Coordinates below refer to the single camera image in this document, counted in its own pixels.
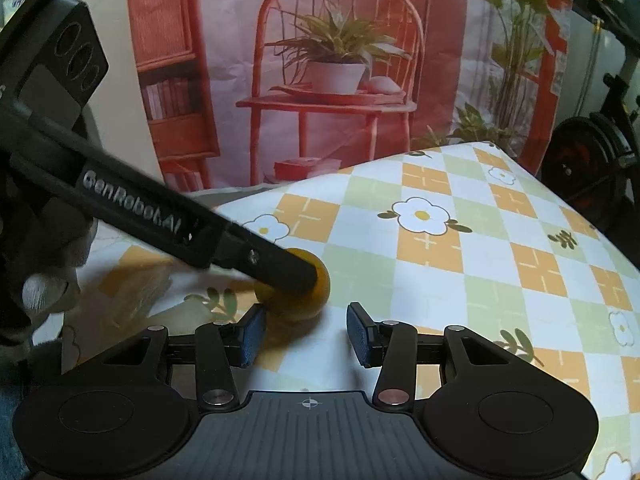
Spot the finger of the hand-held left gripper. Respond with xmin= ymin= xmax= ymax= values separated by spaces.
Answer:
xmin=215 ymin=222 xmax=319 ymax=297

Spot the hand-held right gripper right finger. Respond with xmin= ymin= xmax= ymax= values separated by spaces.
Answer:
xmin=346 ymin=302 xmax=521 ymax=406

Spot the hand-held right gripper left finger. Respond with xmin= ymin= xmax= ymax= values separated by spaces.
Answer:
xmin=102 ymin=304 xmax=268 ymax=408

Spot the yellowish orange tangerine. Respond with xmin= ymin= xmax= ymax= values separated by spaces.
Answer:
xmin=254 ymin=249 xmax=331 ymax=322

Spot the person's left hand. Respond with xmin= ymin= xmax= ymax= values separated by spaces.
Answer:
xmin=0 ymin=170 xmax=99 ymax=351

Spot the checked floral tablecloth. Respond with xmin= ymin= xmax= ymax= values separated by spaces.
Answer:
xmin=30 ymin=141 xmax=640 ymax=480

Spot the clear plastic bag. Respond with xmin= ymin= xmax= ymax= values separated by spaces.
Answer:
xmin=97 ymin=262 xmax=173 ymax=333

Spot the printed red backdrop poster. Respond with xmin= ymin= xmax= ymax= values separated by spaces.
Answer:
xmin=82 ymin=0 xmax=573 ymax=196

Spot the black exercise bike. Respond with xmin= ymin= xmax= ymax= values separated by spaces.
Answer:
xmin=541 ymin=0 xmax=640 ymax=233

